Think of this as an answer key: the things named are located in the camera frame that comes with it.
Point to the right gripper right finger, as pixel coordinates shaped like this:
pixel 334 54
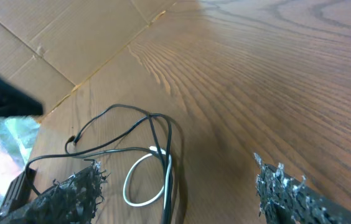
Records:
pixel 284 199

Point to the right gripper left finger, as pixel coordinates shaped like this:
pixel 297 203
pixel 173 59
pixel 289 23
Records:
pixel 74 200

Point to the cardboard sheet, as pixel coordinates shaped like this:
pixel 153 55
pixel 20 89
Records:
pixel 73 56

